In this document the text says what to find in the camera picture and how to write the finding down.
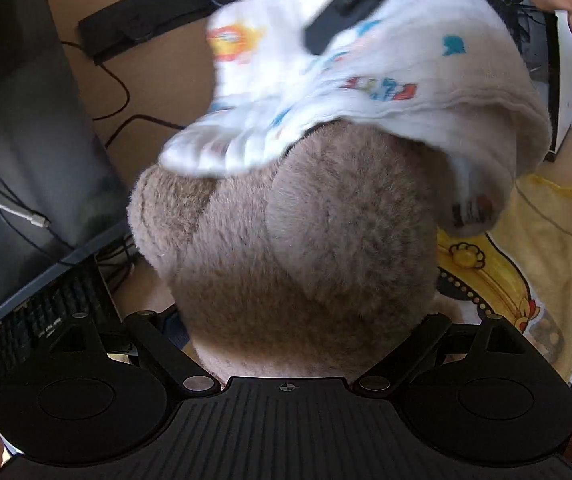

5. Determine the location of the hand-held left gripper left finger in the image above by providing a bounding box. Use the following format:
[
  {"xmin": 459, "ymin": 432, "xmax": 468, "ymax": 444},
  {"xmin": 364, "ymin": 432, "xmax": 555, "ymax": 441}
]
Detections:
[{"xmin": 40, "ymin": 310, "xmax": 221, "ymax": 396}]

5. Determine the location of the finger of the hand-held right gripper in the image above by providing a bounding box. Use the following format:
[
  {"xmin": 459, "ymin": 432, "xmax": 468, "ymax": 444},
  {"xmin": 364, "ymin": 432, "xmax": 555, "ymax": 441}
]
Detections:
[{"xmin": 305, "ymin": 0, "xmax": 414, "ymax": 57}]

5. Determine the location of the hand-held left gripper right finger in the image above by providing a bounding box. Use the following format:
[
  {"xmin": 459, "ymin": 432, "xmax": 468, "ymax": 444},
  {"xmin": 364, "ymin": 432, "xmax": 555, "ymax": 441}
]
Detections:
[{"xmin": 353, "ymin": 312, "xmax": 537, "ymax": 396}]

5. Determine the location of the white printed cloth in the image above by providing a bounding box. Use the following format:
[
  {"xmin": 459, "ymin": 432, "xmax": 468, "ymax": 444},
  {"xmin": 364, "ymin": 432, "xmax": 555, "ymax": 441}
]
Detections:
[{"xmin": 158, "ymin": 0, "xmax": 553, "ymax": 237}]

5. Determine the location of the brown plush toy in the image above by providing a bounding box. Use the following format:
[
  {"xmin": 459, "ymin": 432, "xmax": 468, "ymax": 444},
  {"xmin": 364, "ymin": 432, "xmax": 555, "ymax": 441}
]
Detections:
[{"xmin": 126, "ymin": 119, "xmax": 439, "ymax": 381}]

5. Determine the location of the yellow printed blanket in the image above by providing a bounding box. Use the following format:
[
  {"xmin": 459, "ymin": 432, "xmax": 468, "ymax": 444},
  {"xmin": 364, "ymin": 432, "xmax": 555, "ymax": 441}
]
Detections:
[{"xmin": 436, "ymin": 174, "xmax": 572, "ymax": 386}]

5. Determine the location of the black keyboard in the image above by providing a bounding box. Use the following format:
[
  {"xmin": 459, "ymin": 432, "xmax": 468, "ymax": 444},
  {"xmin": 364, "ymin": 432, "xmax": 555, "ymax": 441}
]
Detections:
[{"xmin": 0, "ymin": 257, "xmax": 126, "ymax": 441}]

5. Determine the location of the black soundbar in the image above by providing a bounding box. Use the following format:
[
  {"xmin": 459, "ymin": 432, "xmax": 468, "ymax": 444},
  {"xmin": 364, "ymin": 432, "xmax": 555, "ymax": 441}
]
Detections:
[{"xmin": 78, "ymin": 0, "xmax": 327, "ymax": 66}]

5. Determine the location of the black computer monitor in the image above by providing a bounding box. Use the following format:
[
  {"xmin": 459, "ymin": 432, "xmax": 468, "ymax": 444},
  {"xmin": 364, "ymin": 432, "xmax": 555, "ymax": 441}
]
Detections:
[{"xmin": 0, "ymin": 0, "xmax": 129, "ymax": 341}]

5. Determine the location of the grey cable with plug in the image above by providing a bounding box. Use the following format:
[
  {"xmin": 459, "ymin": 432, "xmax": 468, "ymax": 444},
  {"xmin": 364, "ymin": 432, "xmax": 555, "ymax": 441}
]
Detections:
[{"xmin": 0, "ymin": 157, "xmax": 51, "ymax": 228}]

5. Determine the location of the black cable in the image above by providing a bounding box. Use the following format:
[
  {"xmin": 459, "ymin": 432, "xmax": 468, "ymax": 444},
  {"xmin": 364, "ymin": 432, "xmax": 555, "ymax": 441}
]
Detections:
[
  {"xmin": 104, "ymin": 113, "xmax": 187, "ymax": 149},
  {"xmin": 60, "ymin": 40, "xmax": 132, "ymax": 122}
]

